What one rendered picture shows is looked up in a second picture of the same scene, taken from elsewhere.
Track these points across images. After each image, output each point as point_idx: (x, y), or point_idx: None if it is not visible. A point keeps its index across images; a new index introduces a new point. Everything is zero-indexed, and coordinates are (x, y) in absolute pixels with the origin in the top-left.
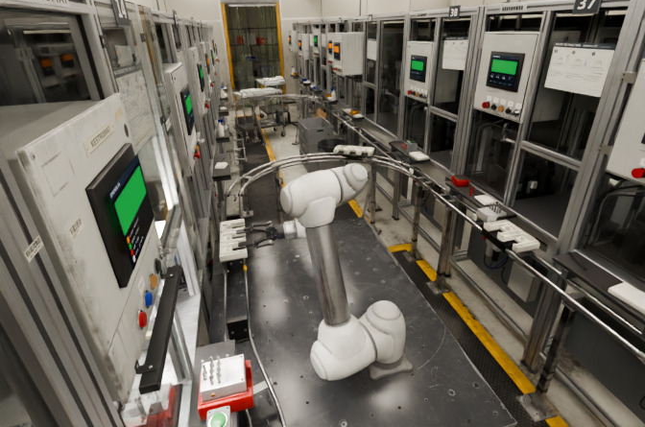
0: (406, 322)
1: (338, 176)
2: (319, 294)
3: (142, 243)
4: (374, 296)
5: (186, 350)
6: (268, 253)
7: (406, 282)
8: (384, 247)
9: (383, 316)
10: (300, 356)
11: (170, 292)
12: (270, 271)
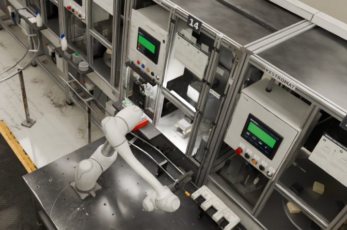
0: (75, 211)
1: (115, 117)
2: None
3: (143, 53)
4: (99, 225)
5: (155, 117)
6: None
7: None
8: None
9: (85, 159)
10: (127, 174)
11: (145, 77)
12: (182, 223)
